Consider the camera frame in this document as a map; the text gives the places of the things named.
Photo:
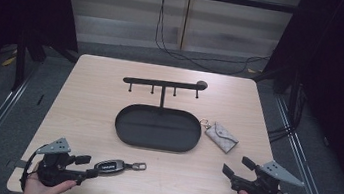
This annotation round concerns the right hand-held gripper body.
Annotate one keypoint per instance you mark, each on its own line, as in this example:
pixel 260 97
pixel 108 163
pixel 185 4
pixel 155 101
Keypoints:
pixel 260 187

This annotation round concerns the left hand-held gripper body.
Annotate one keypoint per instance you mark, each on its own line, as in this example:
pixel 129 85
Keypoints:
pixel 53 168

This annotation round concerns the black car key with keyring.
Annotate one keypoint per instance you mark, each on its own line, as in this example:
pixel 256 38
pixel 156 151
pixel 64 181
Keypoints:
pixel 110 167

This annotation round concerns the grey key pouch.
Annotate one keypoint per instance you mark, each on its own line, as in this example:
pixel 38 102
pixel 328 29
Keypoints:
pixel 221 138

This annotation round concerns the black key stand with tray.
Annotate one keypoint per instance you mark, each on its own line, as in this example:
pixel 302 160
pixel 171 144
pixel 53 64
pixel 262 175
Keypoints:
pixel 157 128

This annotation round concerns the person's left hand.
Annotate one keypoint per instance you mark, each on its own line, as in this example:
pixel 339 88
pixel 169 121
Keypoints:
pixel 38 190

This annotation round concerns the black metal stand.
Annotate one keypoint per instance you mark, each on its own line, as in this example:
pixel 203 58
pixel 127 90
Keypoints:
pixel 20 63

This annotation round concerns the yellow tape strip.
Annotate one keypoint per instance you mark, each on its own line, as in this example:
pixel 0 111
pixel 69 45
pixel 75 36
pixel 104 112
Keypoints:
pixel 9 61

